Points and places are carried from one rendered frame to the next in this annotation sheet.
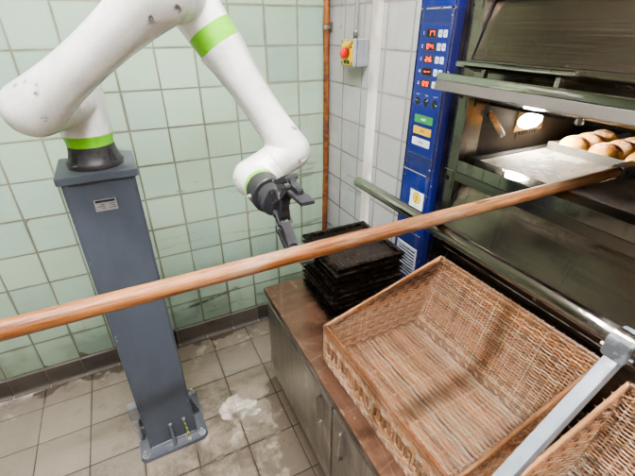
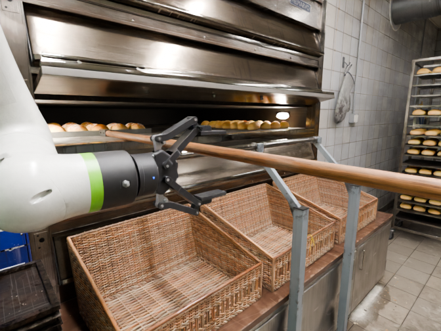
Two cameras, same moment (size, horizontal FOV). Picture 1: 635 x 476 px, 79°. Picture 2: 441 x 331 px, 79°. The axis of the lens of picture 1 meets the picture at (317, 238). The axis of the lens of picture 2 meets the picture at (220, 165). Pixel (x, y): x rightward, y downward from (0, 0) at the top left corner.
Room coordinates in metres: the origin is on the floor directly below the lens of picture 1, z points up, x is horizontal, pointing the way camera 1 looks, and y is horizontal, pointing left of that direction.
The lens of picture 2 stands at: (0.84, 0.59, 1.29)
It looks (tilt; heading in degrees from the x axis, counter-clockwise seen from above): 11 degrees down; 255
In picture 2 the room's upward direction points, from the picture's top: straight up
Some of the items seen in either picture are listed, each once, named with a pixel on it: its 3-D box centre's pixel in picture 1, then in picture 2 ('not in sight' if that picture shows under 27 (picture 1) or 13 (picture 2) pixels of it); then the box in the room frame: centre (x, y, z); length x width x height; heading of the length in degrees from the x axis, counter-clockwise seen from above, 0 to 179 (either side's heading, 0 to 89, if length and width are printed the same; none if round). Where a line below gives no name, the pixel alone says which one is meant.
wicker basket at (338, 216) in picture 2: not in sight; (325, 200); (-0.30, -0.89, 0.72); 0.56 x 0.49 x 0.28; 26
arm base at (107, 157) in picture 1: (94, 148); not in sight; (1.14, 0.67, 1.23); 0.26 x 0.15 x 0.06; 27
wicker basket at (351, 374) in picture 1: (441, 359); (168, 268); (0.79, -0.35, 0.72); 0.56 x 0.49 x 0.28; 28
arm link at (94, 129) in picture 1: (77, 109); not in sight; (1.07, 0.65, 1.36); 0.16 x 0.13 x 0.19; 177
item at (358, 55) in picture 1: (354, 52); not in sight; (1.71, -0.15, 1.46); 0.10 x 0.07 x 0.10; 26
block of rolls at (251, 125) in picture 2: not in sight; (244, 124); (0.06, -1.51, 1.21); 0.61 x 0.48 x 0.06; 116
